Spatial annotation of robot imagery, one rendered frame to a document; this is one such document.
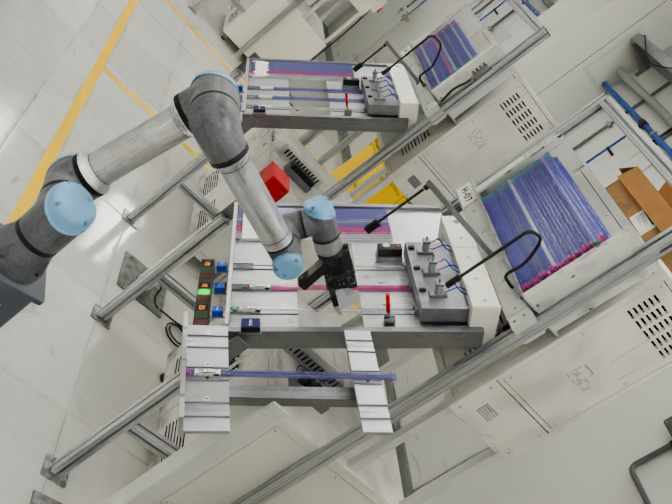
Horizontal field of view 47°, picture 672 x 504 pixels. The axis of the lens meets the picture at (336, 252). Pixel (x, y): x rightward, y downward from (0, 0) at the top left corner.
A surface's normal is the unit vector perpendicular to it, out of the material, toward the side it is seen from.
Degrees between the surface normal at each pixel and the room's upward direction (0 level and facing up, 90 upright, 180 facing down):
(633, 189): 80
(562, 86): 90
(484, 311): 90
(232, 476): 90
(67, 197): 7
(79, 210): 7
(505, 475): 90
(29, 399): 0
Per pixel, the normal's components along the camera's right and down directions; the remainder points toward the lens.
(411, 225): 0.05, -0.84
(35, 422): 0.77, -0.56
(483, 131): 0.07, 0.55
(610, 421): -0.63, -0.62
